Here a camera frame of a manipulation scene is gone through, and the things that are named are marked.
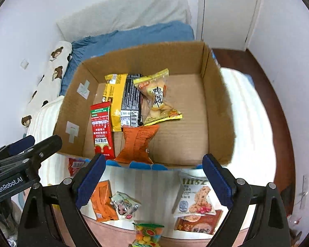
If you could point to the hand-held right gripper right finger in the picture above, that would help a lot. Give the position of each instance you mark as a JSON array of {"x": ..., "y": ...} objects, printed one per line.
[{"x": 217, "y": 180}]

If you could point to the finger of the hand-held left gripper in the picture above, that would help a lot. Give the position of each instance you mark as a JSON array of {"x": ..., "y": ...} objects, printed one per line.
[
  {"x": 22, "y": 142},
  {"x": 47, "y": 145}
]

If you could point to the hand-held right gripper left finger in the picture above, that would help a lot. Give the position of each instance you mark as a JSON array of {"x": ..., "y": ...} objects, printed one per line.
[{"x": 91, "y": 180}]

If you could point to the small red snack packet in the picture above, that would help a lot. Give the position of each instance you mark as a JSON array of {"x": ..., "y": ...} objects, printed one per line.
[{"x": 76, "y": 166}]

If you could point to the orange snack packet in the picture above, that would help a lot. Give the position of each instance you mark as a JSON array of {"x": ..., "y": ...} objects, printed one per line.
[{"x": 103, "y": 203}]

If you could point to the white cracker packet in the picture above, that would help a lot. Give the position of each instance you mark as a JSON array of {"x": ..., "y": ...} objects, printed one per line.
[{"x": 195, "y": 195}]

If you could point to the small silver snack packet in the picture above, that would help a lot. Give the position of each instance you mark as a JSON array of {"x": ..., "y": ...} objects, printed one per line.
[{"x": 125, "y": 205}]

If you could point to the brown red biscuit packet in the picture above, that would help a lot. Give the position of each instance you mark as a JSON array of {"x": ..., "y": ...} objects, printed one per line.
[{"x": 195, "y": 223}]

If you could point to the brown cardboard box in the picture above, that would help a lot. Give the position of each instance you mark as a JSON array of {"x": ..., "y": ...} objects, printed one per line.
[{"x": 185, "y": 113}]

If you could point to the colourful candy packet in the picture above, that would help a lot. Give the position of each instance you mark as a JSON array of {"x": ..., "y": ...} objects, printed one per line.
[{"x": 148, "y": 234}]

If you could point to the long red snack packet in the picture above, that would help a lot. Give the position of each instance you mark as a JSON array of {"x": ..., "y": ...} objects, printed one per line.
[{"x": 101, "y": 131}]

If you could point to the orange crinkled chip packet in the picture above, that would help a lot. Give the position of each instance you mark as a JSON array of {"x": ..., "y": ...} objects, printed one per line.
[{"x": 136, "y": 144}]

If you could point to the bear print pillow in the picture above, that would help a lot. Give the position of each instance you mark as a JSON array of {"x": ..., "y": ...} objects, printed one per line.
[{"x": 49, "y": 82}]

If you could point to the striped cream blanket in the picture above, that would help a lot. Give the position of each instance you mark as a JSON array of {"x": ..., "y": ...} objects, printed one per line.
[{"x": 249, "y": 123}]

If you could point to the long yellow snack packet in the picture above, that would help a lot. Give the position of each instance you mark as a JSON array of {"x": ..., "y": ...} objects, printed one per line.
[{"x": 115, "y": 100}]

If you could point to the black snack packet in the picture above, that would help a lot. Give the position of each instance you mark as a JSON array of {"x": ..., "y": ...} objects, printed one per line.
[{"x": 130, "y": 103}]

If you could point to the clear yellow biscuit packet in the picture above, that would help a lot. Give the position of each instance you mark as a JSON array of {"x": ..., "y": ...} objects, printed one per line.
[{"x": 157, "y": 97}]

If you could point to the blue blanket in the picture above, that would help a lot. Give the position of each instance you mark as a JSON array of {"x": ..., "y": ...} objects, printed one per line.
[{"x": 134, "y": 38}]

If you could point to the white covered pillow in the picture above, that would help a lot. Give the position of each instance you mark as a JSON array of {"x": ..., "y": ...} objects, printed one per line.
[{"x": 123, "y": 10}]

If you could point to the white door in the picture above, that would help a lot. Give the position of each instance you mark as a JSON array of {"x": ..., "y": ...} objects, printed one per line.
[{"x": 229, "y": 12}]

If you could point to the white wall socket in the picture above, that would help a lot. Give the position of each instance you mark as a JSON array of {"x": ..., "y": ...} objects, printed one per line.
[{"x": 24, "y": 63}]

